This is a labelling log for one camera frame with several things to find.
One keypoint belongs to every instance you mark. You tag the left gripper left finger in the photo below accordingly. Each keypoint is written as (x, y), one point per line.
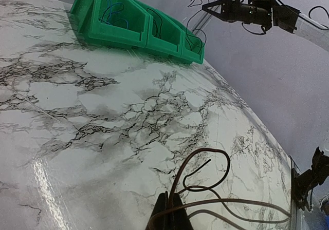
(162, 222)

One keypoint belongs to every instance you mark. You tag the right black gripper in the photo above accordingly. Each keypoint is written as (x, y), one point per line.
(230, 10)

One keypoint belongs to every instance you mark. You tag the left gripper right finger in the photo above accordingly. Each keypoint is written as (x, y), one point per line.
(178, 220)

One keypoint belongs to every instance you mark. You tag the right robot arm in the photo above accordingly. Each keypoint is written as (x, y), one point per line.
(268, 14)

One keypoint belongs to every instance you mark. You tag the right green storage bin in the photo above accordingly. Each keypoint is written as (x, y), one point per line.
(192, 46)

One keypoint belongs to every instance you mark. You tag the green storage bin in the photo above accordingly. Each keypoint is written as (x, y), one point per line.
(97, 21)
(147, 28)
(192, 46)

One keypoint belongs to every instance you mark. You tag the middle green storage bin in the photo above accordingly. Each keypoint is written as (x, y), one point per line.
(147, 28)

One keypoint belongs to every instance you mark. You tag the left green storage bin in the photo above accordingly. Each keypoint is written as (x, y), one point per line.
(97, 21)

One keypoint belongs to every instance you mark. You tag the right aluminium frame post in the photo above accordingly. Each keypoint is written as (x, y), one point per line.
(202, 22)

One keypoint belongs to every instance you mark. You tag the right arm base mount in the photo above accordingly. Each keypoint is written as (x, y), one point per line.
(303, 183)

